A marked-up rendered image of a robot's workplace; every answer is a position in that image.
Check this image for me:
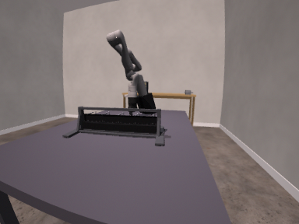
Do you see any black patch panel rack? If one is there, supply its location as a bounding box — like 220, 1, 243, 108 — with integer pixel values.
62, 107, 164, 146

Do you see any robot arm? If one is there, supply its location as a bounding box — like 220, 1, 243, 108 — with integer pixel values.
107, 30, 148, 96

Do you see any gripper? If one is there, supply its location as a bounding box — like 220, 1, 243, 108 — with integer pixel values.
124, 91, 138, 116

